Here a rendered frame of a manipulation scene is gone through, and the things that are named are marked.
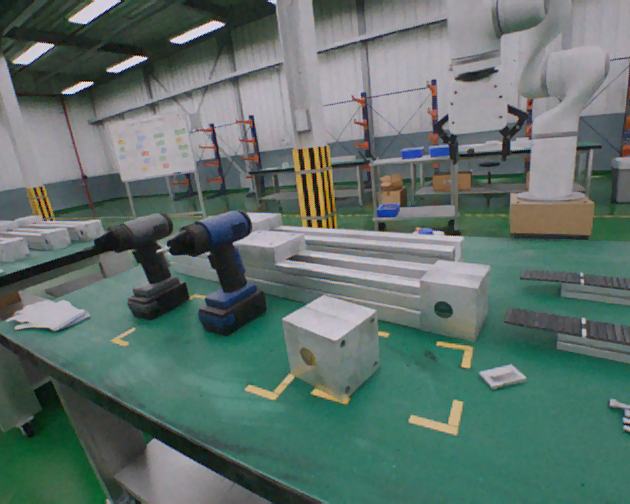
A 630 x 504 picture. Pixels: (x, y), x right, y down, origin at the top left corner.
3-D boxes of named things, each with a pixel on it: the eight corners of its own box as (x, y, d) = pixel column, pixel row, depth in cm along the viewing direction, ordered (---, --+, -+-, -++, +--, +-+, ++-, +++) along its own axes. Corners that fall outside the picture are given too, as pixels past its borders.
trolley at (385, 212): (456, 226, 397) (456, 139, 367) (461, 239, 348) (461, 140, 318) (371, 229, 430) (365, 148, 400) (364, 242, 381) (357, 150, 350)
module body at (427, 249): (463, 271, 78) (463, 236, 76) (451, 287, 71) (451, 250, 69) (240, 244, 126) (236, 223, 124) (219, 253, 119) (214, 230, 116)
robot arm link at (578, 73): (537, 137, 105) (541, 59, 98) (606, 133, 91) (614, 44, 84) (526, 139, 97) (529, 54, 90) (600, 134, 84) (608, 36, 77)
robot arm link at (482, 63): (443, 62, 56) (445, 80, 58) (499, 51, 51) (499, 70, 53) (452, 59, 62) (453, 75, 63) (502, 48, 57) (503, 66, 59)
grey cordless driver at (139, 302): (195, 297, 83) (174, 211, 76) (122, 337, 67) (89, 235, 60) (175, 293, 87) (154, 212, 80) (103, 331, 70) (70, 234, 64)
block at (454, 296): (490, 308, 61) (493, 260, 58) (475, 342, 52) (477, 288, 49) (442, 300, 66) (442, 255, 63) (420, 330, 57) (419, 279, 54)
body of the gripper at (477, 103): (442, 75, 58) (447, 138, 63) (505, 63, 52) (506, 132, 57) (450, 71, 63) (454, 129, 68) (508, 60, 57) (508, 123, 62)
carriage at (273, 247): (307, 259, 82) (304, 233, 80) (277, 275, 74) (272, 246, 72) (262, 253, 92) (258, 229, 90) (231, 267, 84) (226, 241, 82)
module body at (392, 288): (438, 305, 64) (438, 264, 62) (420, 330, 57) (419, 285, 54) (198, 261, 112) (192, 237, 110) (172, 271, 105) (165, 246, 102)
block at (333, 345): (389, 358, 51) (386, 303, 48) (342, 402, 43) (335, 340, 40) (339, 339, 57) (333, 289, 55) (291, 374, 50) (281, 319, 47)
